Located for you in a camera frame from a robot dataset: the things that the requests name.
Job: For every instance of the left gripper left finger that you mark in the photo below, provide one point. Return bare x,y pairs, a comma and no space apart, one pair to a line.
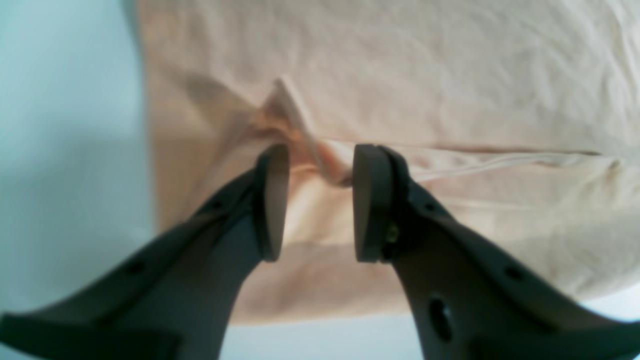
172,299

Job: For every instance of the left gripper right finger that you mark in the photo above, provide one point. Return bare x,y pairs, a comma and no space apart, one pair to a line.
470,300

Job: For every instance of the peach pink T-shirt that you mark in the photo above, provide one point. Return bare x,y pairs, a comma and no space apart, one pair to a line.
520,116

